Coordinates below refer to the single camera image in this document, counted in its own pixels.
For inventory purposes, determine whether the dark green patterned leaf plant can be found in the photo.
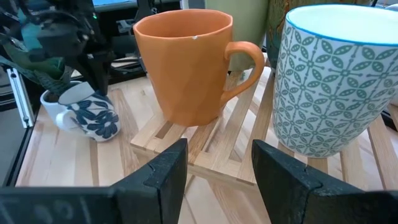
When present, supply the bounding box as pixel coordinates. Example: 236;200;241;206
0;46;74;96

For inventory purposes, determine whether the aluminium extrusion bar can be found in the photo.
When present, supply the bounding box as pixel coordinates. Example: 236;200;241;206
6;67;35;129

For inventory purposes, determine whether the pale green ribbed mug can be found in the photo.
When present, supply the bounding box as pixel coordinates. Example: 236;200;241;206
204;0;270;72

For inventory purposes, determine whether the white mug blue floral print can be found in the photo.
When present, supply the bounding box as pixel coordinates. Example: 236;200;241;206
55;81;121;143

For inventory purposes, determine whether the white mug teal leaf pattern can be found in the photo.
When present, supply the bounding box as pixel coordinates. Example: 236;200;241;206
272;3;398;159

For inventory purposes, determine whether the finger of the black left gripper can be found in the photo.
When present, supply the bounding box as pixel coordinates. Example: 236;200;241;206
67;57;95;90
89;52;110;96

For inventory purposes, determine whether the wooden slatted shelf riser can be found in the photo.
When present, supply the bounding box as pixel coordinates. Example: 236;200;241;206
129;52;398;191

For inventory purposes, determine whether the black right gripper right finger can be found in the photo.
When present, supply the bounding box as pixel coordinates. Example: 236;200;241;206
251;139;398;224

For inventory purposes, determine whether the orange faceted mug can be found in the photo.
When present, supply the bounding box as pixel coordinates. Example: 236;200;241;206
132;8;266;128

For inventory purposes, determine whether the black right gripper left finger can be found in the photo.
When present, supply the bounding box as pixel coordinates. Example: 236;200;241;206
0;138;189;224

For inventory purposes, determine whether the computer monitor lit screen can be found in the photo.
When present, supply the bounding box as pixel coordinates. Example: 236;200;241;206
92;0;139;12

